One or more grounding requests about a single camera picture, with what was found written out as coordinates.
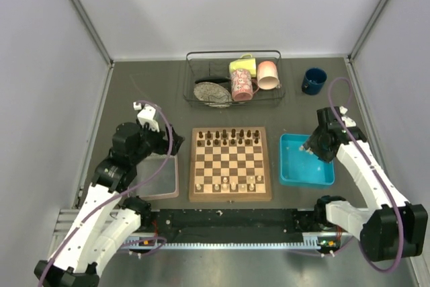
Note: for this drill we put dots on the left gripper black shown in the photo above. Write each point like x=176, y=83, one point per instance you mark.
x=163, y=146

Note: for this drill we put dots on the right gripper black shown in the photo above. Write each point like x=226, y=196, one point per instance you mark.
x=312, y=143

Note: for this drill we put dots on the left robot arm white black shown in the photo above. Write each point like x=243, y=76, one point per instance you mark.
x=97, y=219

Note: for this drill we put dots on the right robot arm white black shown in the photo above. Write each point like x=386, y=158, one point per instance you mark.
x=366, y=183

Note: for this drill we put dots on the wooden chess board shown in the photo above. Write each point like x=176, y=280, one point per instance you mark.
x=234, y=158

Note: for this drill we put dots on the metal tray pink rim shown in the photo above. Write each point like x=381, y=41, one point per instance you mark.
x=164, y=185

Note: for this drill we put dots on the blue plastic tray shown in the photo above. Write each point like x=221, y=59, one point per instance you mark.
x=298, y=167

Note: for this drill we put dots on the dark blue mug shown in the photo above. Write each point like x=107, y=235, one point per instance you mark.
x=313, y=81

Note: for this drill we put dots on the speckled ceramic plate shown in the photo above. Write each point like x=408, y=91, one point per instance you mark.
x=213, y=95

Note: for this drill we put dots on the pink white mug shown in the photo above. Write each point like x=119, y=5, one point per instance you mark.
x=267, y=75

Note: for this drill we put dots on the pink patterned mug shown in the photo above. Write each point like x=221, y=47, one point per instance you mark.
x=243, y=86

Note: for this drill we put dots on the yellow mug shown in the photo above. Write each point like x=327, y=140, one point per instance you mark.
x=247, y=62

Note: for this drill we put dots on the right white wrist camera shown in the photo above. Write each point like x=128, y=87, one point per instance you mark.
x=348, y=122

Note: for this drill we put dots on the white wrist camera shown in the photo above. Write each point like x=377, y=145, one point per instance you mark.
x=147, y=114
x=348, y=122

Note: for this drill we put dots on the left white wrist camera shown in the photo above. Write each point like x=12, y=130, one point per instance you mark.
x=147, y=114

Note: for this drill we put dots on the black wire dish rack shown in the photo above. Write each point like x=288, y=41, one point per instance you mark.
x=223, y=79

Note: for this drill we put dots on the aluminium front rail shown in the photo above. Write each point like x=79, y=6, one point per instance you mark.
x=134, y=241

